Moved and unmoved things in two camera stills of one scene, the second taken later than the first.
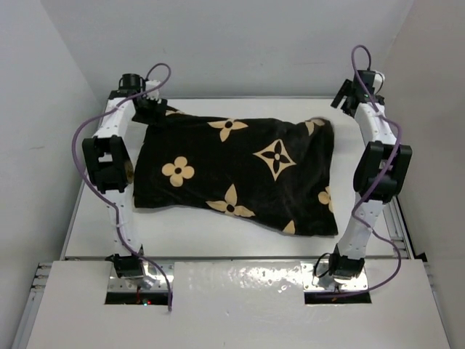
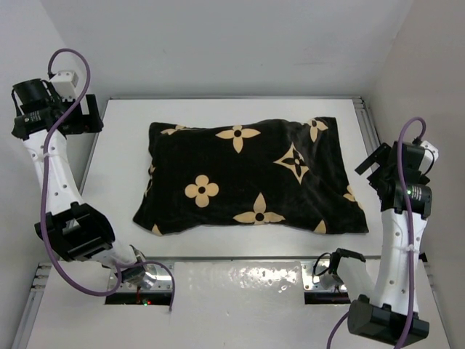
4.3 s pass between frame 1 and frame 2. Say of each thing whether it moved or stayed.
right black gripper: moved
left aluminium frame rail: stayed
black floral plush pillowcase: moved
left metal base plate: stayed
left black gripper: moved
